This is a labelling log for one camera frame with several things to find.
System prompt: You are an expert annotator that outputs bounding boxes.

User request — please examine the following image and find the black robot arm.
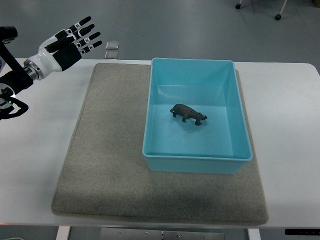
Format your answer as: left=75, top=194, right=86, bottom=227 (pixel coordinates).
left=0, top=26, right=33, bottom=120

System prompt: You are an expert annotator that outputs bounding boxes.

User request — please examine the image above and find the grey felt mat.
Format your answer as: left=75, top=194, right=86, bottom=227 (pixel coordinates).
left=51, top=63, right=269, bottom=226

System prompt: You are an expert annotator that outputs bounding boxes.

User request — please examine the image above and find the right cart caster wheel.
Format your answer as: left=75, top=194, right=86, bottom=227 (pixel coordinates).
left=274, top=14, right=282, bottom=21

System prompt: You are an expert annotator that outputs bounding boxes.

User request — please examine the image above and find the upper floor socket plate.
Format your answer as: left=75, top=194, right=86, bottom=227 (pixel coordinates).
left=105, top=41, right=119, bottom=50

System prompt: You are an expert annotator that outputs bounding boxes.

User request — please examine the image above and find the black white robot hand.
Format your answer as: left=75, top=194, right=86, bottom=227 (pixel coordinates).
left=23, top=16, right=102, bottom=81

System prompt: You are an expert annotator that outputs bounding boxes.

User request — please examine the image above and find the light blue plastic box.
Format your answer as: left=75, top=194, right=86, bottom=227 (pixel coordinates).
left=142, top=58, right=253, bottom=174

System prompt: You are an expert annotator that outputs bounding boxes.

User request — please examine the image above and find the brown toy hippo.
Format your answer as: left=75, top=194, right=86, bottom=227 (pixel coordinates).
left=170, top=104, right=208, bottom=126

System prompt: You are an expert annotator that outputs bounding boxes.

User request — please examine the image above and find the black table control panel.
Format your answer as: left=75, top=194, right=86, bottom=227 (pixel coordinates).
left=284, top=228, right=320, bottom=236

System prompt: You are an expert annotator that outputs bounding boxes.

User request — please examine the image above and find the lower floor socket plate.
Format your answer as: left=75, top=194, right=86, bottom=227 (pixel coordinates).
left=104, top=51, right=119, bottom=60

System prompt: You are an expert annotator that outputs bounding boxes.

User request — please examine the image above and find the metal table crossbar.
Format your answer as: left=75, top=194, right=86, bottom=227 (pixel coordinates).
left=100, top=227, right=226, bottom=240

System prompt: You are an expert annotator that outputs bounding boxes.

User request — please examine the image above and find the floor socket plate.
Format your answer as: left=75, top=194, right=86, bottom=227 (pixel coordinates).
left=104, top=51, right=119, bottom=60
left=105, top=41, right=119, bottom=50

